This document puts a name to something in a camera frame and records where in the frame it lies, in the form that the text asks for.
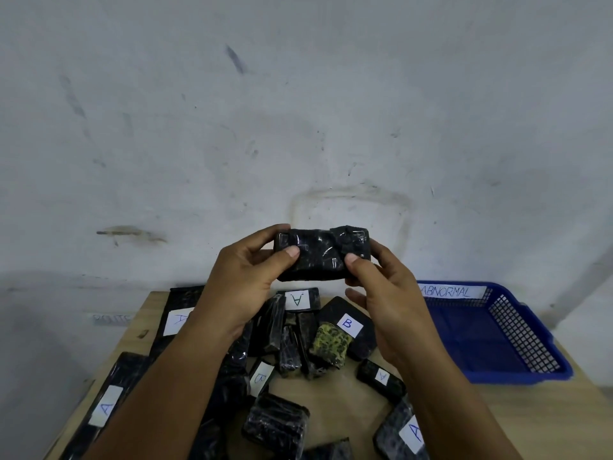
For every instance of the person's right hand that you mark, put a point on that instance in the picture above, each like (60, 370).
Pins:
(395, 311)

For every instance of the pile of black labelled packages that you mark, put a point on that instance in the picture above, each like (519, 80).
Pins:
(277, 426)

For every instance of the black shiny brick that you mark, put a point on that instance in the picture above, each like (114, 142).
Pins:
(318, 253)

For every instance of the person's right thumb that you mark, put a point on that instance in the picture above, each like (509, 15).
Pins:
(361, 268)

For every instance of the yellow green patterned wrapped packet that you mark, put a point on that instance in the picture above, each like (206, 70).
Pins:
(330, 342)

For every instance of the person's left forearm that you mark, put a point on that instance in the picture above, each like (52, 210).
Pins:
(163, 397)

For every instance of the white paper basket label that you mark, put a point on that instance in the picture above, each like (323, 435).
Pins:
(450, 291)

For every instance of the person's left thumb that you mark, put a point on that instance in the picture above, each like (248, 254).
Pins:
(277, 263)

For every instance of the person's left hand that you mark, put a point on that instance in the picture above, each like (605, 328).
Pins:
(230, 287)

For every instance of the blue plastic mesh basket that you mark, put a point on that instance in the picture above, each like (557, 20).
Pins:
(479, 335)

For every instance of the person's right forearm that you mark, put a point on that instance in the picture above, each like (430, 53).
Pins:
(450, 407)

